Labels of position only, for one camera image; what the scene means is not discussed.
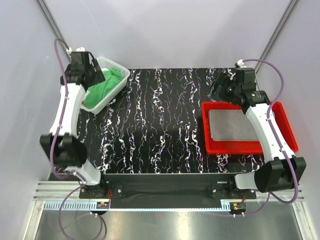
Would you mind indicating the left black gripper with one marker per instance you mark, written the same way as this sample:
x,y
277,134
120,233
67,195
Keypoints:
x,y
98,77

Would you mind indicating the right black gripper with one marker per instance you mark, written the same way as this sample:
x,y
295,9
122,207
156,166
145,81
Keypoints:
x,y
222,80

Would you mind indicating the grey towel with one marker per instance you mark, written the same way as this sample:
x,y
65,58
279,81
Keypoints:
x,y
234,125

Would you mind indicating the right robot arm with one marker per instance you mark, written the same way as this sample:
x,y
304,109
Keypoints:
x,y
282,169

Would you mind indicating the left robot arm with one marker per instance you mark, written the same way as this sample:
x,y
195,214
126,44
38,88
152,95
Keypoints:
x,y
66,154

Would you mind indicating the white towel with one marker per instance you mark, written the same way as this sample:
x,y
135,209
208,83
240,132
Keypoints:
x,y
103,69

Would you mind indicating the green towel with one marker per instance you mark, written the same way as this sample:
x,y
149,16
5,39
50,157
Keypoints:
x,y
97,92

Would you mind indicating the white plastic basket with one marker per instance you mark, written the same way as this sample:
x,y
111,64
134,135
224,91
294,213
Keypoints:
x,y
104,62

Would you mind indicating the red plastic tray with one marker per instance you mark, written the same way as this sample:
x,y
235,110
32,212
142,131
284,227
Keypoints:
x,y
225,147

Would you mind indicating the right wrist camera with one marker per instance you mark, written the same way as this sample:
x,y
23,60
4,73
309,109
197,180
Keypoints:
x,y
244,74

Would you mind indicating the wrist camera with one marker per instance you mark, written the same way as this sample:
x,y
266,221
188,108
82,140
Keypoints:
x,y
244,74
78,56

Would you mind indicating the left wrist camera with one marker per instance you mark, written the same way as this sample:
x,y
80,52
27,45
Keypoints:
x,y
78,56

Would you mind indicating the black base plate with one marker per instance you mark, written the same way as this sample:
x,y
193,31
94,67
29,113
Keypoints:
x,y
216,191

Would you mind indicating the white slotted cable duct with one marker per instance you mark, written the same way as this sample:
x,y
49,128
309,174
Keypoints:
x,y
77,205

